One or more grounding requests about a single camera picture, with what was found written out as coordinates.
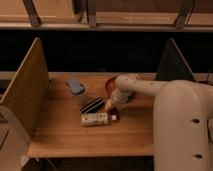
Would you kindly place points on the white cup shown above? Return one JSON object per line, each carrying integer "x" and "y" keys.
{"x": 80, "y": 95}

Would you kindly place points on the wooden back shelf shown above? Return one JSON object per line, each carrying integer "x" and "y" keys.
{"x": 110, "y": 15}

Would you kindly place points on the right dark side panel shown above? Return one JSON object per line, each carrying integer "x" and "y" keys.
{"x": 173, "y": 65}

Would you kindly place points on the black striped flat box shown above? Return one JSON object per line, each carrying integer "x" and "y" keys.
{"x": 93, "y": 106}

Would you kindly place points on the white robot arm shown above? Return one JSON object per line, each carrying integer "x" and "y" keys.
{"x": 180, "y": 113}

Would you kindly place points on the left wooden side panel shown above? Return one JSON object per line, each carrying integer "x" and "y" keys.
{"x": 23, "y": 99}

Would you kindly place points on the red orange bowl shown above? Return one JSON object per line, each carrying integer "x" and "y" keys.
{"x": 110, "y": 86}

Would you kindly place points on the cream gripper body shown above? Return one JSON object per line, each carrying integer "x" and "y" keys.
{"x": 108, "y": 105}

